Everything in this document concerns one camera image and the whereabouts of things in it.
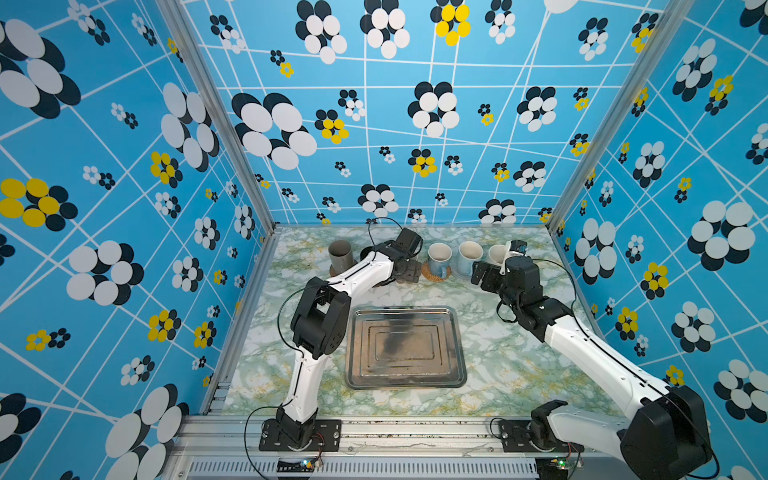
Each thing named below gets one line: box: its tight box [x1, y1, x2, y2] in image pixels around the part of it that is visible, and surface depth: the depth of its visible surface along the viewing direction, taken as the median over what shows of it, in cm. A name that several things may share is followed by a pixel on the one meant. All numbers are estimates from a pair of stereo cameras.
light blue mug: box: [428, 242, 453, 280], surface depth 101 cm
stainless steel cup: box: [328, 240, 355, 274], surface depth 99 cm
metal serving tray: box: [346, 306, 467, 389], surface depth 89 cm
